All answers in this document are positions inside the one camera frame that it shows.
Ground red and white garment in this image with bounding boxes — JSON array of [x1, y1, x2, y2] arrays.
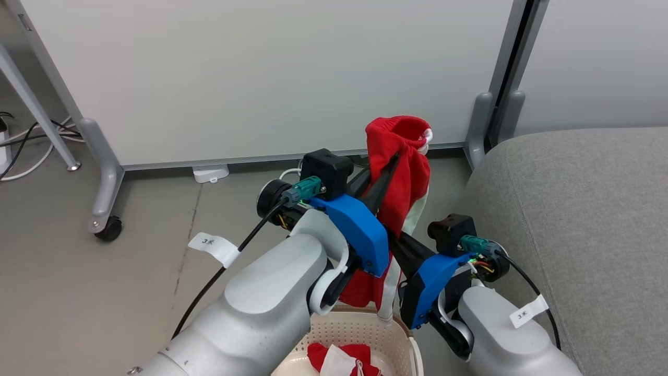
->
[[338, 115, 434, 325]]

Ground grey partition foot with caster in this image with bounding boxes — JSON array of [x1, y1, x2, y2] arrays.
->
[[78, 117, 126, 242]]

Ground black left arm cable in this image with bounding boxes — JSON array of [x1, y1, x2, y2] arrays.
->
[[171, 177, 324, 341]]

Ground narrow white partition panel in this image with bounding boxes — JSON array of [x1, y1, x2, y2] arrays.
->
[[498, 0, 668, 137]]

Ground cream perforated laundry basket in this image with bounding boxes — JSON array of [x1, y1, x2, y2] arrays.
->
[[270, 305, 425, 376]]

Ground small white floor box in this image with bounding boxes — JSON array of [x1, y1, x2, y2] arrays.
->
[[192, 164, 230, 184]]

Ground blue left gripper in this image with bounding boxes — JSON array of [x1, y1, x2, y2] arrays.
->
[[310, 154, 401, 278]]

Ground white cable label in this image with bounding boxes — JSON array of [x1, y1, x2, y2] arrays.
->
[[187, 232, 241, 268], [509, 295, 550, 329]]

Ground white power strip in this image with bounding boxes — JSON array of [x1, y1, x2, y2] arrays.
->
[[0, 117, 13, 169]]

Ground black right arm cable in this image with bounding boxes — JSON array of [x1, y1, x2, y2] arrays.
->
[[460, 235, 562, 351]]

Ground white right cable label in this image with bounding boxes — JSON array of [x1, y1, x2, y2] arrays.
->
[[509, 295, 550, 329]]

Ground red cloth with white patch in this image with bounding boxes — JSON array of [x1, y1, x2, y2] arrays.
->
[[306, 342, 383, 376]]

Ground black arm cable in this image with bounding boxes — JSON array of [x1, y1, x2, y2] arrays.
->
[[171, 177, 324, 341], [460, 235, 562, 351]]

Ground black floor cable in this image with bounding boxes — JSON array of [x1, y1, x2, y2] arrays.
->
[[0, 111, 83, 179]]

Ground white floor cable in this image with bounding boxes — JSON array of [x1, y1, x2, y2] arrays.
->
[[0, 116, 86, 182]]

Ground white left cable label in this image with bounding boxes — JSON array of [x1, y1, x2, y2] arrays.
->
[[187, 232, 241, 268]]

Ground wide white partition panel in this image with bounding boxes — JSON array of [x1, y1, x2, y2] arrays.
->
[[4, 0, 529, 171]]

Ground grey fabric sofa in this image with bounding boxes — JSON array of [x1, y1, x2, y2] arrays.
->
[[455, 127, 668, 376]]

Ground grey metal table leg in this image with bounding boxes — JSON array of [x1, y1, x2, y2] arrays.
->
[[0, 44, 82, 172]]

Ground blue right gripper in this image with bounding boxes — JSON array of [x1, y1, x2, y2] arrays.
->
[[388, 229, 472, 331]]

